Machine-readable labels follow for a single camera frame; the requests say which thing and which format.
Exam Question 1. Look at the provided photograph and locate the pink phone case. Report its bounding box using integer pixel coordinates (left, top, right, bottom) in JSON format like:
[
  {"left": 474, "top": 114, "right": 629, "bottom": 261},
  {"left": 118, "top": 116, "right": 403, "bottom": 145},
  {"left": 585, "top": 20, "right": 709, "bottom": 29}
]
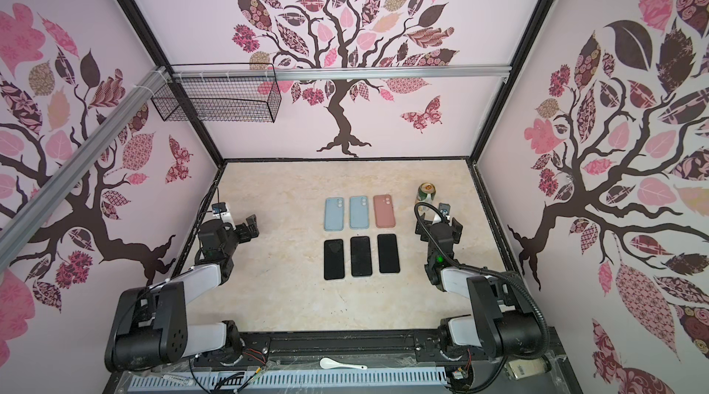
[{"left": 373, "top": 195, "right": 396, "bottom": 229}]

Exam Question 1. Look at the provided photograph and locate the black smartphone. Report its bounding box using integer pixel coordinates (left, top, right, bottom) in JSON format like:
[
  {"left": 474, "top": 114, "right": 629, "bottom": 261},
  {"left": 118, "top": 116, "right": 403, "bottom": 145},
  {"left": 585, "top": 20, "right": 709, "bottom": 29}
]
[{"left": 377, "top": 233, "right": 401, "bottom": 274}]

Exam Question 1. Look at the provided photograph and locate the light blue phone case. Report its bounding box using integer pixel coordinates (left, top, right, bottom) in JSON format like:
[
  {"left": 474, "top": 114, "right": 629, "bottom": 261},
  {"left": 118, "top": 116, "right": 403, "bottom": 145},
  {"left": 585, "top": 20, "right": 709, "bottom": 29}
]
[{"left": 349, "top": 196, "right": 369, "bottom": 230}]

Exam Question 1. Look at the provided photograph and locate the black phone clear case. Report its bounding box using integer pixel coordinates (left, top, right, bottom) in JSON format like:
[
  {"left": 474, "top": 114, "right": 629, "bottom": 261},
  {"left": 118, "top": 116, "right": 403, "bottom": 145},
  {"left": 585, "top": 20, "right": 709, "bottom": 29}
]
[{"left": 350, "top": 236, "right": 373, "bottom": 278}]

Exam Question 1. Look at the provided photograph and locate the pale green phone case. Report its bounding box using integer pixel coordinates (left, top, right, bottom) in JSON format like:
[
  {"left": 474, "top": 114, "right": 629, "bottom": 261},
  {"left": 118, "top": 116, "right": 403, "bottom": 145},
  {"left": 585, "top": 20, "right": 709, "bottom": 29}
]
[{"left": 323, "top": 198, "right": 345, "bottom": 232}]

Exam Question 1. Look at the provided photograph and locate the black phone white case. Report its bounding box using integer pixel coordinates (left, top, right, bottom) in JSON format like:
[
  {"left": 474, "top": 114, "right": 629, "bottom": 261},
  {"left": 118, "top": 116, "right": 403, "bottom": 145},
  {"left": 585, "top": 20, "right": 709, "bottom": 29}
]
[{"left": 323, "top": 239, "right": 345, "bottom": 281}]

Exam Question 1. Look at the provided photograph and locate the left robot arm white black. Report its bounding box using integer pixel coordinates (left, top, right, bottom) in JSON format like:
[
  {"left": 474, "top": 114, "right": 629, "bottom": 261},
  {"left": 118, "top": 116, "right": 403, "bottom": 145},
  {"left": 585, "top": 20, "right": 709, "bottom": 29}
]
[{"left": 103, "top": 215, "right": 260, "bottom": 372}]

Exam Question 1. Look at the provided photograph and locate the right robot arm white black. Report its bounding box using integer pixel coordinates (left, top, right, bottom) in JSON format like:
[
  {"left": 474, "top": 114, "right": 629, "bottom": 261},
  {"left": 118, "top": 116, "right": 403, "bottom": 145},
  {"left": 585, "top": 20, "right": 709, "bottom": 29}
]
[{"left": 415, "top": 220, "right": 550, "bottom": 360}]

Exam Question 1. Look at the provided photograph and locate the green beverage can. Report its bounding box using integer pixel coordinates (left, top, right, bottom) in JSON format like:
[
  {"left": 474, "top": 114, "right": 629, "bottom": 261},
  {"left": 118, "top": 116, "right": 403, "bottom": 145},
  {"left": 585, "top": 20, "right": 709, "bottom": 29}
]
[{"left": 417, "top": 183, "right": 437, "bottom": 204}]

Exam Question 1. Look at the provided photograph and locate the aluminium bar back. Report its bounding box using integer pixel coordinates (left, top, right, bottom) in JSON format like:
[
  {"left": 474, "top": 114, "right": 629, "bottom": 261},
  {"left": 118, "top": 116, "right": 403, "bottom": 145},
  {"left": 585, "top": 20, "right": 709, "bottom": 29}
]
[{"left": 172, "top": 65, "right": 511, "bottom": 81}]

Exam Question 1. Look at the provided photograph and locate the aluminium bar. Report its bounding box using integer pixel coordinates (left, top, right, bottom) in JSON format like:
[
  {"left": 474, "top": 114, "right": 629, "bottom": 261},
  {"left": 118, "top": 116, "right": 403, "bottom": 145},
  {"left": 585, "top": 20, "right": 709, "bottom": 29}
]
[
  {"left": 172, "top": 65, "right": 511, "bottom": 81},
  {"left": 1, "top": 66, "right": 168, "bottom": 270}
]

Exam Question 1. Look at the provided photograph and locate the white plastic spoon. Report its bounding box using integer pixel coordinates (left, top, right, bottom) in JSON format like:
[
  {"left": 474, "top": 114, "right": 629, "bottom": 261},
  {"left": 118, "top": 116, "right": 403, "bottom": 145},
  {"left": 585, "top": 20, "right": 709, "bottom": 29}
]
[{"left": 319, "top": 357, "right": 369, "bottom": 371}]

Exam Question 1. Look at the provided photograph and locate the aluminium bar left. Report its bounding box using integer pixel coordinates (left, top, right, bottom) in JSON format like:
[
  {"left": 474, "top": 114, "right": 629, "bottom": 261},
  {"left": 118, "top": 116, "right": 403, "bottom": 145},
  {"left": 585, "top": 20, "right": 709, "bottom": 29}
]
[{"left": 1, "top": 66, "right": 168, "bottom": 270}]

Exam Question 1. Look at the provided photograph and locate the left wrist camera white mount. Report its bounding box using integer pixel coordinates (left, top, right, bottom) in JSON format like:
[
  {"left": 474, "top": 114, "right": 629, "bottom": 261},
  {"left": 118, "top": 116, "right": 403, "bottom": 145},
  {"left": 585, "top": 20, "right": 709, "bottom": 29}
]
[{"left": 212, "top": 202, "right": 234, "bottom": 229}]

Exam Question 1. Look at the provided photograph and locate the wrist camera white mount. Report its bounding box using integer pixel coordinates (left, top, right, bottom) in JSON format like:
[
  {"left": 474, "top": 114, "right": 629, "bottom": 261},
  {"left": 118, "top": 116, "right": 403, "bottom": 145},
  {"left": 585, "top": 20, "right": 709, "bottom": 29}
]
[
  {"left": 212, "top": 202, "right": 234, "bottom": 229},
  {"left": 432, "top": 203, "right": 452, "bottom": 224}
]

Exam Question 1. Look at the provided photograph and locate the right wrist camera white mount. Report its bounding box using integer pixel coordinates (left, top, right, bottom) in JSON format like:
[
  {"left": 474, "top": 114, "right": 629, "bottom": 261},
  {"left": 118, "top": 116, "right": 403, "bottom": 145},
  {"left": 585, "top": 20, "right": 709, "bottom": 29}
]
[{"left": 432, "top": 203, "right": 452, "bottom": 224}]

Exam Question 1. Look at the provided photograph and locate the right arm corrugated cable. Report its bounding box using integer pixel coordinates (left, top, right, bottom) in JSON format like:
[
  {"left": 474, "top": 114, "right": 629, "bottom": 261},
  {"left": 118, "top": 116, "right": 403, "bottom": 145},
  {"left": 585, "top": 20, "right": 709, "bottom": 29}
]
[{"left": 414, "top": 201, "right": 551, "bottom": 394}]

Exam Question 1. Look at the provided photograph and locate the black wire basket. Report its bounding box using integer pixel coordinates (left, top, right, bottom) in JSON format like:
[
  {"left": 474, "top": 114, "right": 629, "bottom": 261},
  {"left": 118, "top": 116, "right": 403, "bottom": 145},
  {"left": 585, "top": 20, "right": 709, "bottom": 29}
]
[{"left": 151, "top": 62, "right": 282, "bottom": 124}]

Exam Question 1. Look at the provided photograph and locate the white slotted cable duct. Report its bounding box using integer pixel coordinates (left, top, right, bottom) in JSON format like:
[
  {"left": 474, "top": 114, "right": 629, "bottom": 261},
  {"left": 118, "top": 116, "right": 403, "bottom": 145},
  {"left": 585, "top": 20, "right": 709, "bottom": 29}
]
[{"left": 127, "top": 367, "right": 448, "bottom": 393}]

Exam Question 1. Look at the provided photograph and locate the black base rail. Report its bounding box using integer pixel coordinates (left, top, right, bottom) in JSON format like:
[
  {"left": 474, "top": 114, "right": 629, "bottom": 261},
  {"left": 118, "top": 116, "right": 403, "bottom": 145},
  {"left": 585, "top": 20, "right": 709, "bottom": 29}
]
[{"left": 104, "top": 329, "right": 582, "bottom": 393}]

